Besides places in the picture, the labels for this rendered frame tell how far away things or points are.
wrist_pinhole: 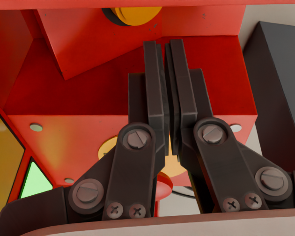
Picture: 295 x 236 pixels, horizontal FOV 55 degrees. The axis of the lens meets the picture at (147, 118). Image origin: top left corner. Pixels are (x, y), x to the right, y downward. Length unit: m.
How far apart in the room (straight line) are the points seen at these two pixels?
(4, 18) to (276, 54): 0.81
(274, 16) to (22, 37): 0.89
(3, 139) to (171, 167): 0.12
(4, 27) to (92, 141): 0.21
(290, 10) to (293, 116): 0.43
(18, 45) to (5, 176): 0.23
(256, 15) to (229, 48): 0.89
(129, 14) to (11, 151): 0.11
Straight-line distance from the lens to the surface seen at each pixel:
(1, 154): 0.19
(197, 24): 0.22
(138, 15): 0.19
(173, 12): 0.21
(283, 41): 1.07
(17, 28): 0.40
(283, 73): 0.94
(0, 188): 0.19
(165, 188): 0.20
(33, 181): 0.23
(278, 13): 1.13
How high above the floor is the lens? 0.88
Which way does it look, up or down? 37 degrees down
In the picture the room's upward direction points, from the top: 177 degrees counter-clockwise
